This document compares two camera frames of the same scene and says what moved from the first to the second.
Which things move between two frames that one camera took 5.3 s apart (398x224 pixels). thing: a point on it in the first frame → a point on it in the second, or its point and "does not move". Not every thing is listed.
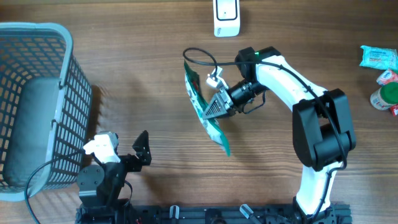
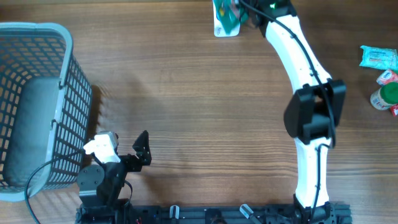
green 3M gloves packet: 199,105 → 226,18
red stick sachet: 392,108 does not move
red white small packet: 388,76 does not move
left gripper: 142,152 does not move
